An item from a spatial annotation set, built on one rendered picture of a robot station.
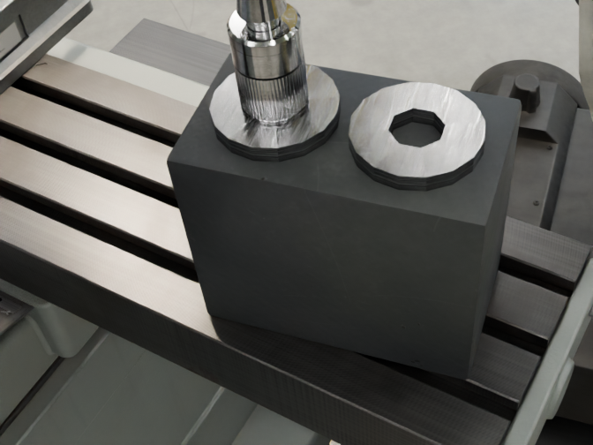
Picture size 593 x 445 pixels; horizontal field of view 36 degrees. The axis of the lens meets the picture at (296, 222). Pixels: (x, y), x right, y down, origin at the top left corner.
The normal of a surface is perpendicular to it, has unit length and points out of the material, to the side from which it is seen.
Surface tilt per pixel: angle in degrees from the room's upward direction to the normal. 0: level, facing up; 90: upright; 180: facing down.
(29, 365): 90
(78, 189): 0
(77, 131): 0
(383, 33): 0
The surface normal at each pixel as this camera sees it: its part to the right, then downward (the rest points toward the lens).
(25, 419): -0.08, -0.65
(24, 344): 0.86, 0.34
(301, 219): -0.33, 0.74
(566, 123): 0.62, -0.31
